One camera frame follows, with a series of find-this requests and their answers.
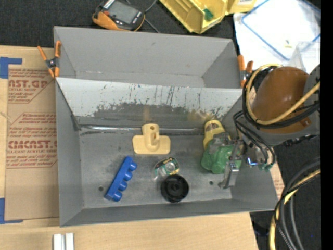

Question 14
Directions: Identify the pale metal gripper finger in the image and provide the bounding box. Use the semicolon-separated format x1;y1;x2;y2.
219;161;240;190
209;136;244;156

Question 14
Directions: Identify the green toy frog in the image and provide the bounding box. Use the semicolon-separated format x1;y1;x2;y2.
200;137;243;175

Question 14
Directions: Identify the grey metal bin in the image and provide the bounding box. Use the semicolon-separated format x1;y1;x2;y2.
53;26;279;228

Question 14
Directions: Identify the blue studded toy block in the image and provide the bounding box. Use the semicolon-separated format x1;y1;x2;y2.
104;156;138;202

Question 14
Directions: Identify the brown cardboard board red print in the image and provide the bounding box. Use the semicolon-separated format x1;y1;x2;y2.
0;45;61;225

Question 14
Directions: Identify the cream plastic hook bracket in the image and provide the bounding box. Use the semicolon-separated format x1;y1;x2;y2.
132;123;171;155

